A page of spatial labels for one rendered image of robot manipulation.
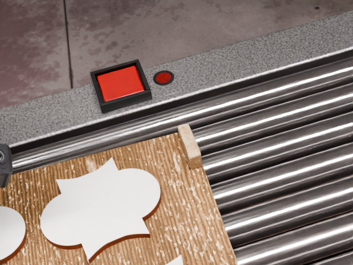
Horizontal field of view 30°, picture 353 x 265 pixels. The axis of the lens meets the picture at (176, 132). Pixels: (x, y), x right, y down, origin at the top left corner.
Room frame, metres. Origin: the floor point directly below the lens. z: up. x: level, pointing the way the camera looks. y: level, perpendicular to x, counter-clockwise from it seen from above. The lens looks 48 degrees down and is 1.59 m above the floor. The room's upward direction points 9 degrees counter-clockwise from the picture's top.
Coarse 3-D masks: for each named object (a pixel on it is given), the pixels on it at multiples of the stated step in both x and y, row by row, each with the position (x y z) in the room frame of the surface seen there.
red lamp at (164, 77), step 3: (159, 75) 0.73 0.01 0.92; (162, 75) 0.73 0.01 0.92; (165, 75) 0.73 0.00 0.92; (168, 75) 0.73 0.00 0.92; (156, 78) 0.72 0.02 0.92; (159, 78) 0.72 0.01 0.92; (162, 78) 0.72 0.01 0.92; (165, 78) 0.72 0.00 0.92; (168, 78) 0.72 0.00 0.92; (159, 81) 0.72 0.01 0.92; (162, 81) 0.71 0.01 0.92; (165, 81) 0.71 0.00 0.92
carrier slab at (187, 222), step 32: (96, 160) 0.56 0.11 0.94; (128, 160) 0.56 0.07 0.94; (160, 160) 0.55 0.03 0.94; (0, 192) 0.54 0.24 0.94; (32, 192) 0.53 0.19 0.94; (192, 192) 0.49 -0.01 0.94; (32, 224) 0.48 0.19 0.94; (160, 224) 0.45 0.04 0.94; (192, 224) 0.44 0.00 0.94; (32, 256) 0.43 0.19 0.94; (64, 256) 0.43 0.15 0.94; (128, 256) 0.41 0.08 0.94; (160, 256) 0.41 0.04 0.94; (192, 256) 0.40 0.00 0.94; (224, 256) 0.39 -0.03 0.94
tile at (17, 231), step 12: (0, 216) 0.49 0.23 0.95; (12, 216) 0.49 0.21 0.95; (0, 228) 0.47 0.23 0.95; (12, 228) 0.47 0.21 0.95; (24, 228) 0.47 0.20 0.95; (0, 240) 0.46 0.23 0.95; (12, 240) 0.45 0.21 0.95; (24, 240) 0.45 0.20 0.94; (0, 252) 0.44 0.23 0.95; (12, 252) 0.44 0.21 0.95
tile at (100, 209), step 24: (72, 192) 0.51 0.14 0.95; (96, 192) 0.50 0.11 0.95; (120, 192) 0.50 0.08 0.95; (144, 192) 0.49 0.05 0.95; (48, 216) 0.48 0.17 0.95; (72, 216) 0.47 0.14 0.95; (96, 216) 0.47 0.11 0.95; (120, 216) 0.46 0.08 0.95; (144, 216) 0.46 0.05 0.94; (48, 240) 0.45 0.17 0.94; (72, 240) 0.44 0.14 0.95; (96, 240) 0.43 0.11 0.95; (120, 240) 0.43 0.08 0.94
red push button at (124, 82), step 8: (112, 72) 0.74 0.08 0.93; (120, 72) 0.74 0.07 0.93; (128, 72) 0.73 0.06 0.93; (136, 72) 0.73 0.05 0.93; (104, 80) 0.72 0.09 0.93; (112, 80) 0.72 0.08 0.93; (120, 80) 0.72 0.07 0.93; (128, 80) 0.71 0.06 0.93; (136, 80) 0.71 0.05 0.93; (104, 88) 0.71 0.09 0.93; (112, 88) 0.70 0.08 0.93; (120, 88) 0.70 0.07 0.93; (128, 88) 0.70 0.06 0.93; (136, 88) 0.70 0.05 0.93; (104, 96) 0.69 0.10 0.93; (112, 96) 0.69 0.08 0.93; (120, 96) 0.68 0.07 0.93
